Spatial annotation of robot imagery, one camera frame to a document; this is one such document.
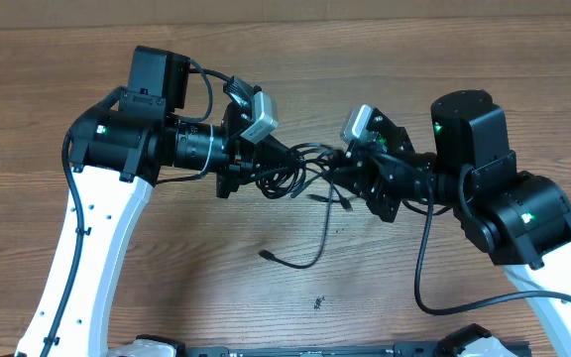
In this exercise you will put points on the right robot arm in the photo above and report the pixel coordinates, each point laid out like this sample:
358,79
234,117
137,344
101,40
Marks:
520,220

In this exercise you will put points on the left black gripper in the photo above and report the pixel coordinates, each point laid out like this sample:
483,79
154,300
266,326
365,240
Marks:
240,156

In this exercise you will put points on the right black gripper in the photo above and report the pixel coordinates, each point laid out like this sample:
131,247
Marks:
385,175

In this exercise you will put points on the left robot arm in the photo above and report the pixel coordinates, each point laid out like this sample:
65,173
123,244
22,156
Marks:
112,156

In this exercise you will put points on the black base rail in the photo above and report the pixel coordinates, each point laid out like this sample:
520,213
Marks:
471,340

